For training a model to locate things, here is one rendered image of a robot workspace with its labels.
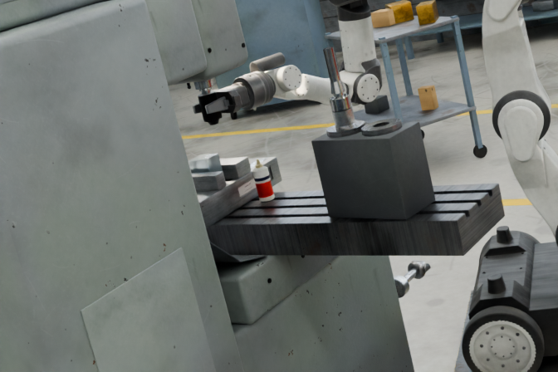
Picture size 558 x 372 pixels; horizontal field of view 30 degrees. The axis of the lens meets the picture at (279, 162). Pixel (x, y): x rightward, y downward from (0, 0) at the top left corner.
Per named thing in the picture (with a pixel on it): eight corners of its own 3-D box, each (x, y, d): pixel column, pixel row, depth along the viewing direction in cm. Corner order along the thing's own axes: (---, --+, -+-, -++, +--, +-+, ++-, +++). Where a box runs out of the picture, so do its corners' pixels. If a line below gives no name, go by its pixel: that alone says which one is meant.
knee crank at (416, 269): (419, 269, 319) (415, 251, 317) (437, 269, 315) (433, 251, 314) (386, 300, 302) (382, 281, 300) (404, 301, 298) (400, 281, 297)
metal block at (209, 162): (206, 176, 271) (200, 154, 269) (223, 174, 267) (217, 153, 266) (193, 183, 267) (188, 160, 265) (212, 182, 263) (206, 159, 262)
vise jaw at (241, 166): (207, 173, 278) (203, 159, 277) (252, 170, 270) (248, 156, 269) (193, 181, 274) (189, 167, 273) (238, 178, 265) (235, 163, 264)
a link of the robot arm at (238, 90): (200, 85, 264) (236, 72, 272) (209, 121, 267) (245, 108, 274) (230, 84, 255) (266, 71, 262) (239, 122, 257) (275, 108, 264)
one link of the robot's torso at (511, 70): (553, 129, 275) (542, -48, 263) (551, 148, 259) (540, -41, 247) (494, 132, 280) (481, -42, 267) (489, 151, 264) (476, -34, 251)
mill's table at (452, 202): (115, 223, 310) (108, 198, 308) (506, 215, 237) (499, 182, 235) (61, 254, 292) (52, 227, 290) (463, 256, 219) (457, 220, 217)
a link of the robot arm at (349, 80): (296, 98, 283) (349, 109, 294) (318, 103, 274) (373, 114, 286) (303, 60, 282) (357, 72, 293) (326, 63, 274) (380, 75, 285)
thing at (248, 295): (255, 243, 300) (245, 204, 297) (358, 242, 279) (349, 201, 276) (143, 320, 261) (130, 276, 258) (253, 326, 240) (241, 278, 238)
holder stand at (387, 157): (359, 198, 248) (340, 119, 243) (436, 200, 233) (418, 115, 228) (328, 217, 239) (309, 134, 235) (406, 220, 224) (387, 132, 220)
